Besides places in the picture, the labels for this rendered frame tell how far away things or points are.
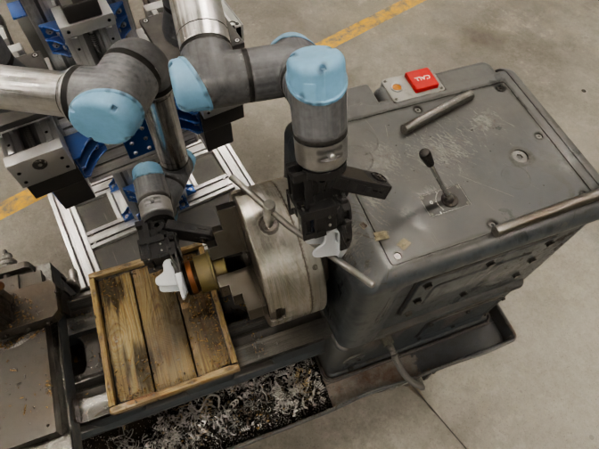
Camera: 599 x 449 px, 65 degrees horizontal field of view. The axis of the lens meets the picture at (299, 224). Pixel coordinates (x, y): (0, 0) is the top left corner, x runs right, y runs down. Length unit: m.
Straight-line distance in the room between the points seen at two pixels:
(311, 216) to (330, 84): 0.20
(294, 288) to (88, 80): 0.54
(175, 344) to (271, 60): 0.77
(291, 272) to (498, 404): 1.48
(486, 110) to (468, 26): 2.46
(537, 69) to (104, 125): 2.93
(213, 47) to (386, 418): 1.70
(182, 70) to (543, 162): 0.77
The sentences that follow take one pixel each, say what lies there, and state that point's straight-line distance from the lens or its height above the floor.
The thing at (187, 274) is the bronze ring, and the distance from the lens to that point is 1.02.
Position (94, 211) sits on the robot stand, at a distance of 2.30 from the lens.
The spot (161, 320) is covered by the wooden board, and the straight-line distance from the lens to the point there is 1.25.
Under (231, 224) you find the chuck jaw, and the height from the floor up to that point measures 1.17.
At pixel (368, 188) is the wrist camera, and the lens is 0.72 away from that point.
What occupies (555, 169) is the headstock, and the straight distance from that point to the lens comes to 1.13.
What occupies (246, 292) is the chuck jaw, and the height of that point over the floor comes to 1.11.
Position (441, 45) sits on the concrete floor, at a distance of 3.40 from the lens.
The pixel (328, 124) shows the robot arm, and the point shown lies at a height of 1.58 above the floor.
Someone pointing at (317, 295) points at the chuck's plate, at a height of 1.13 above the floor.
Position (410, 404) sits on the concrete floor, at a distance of 2.13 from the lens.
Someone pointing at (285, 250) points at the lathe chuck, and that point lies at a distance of 0.91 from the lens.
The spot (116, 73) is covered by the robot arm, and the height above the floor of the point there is 1.43.
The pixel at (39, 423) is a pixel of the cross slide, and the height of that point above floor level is 0.97.
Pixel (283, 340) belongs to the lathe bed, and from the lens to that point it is 1.22.
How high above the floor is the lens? 2.04
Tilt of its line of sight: 60 degrees down
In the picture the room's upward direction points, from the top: 4 degrees clockwise
